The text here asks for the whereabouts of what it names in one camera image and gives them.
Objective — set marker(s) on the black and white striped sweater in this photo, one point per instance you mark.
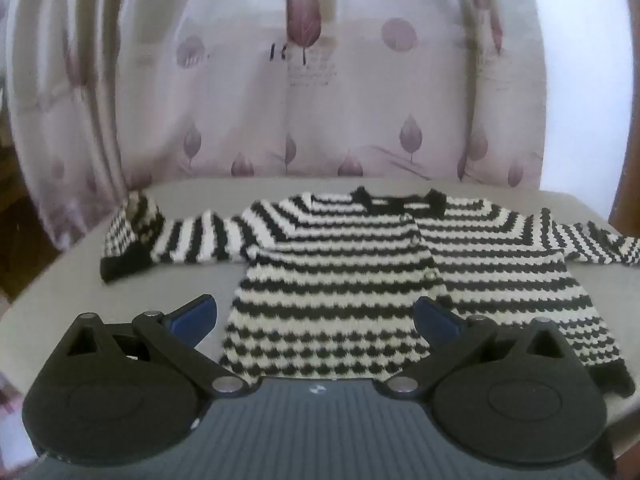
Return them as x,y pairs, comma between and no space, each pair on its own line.
340,260

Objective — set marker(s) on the pink leaf print curtain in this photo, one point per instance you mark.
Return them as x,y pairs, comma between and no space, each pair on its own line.
350,110

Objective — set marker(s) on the brown wooden furniture edge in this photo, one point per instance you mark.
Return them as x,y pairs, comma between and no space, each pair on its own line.
625,200

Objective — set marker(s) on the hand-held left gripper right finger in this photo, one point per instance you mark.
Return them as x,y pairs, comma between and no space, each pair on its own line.
440,321

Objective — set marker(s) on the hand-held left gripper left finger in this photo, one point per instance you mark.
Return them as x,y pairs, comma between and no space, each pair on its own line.
192,321

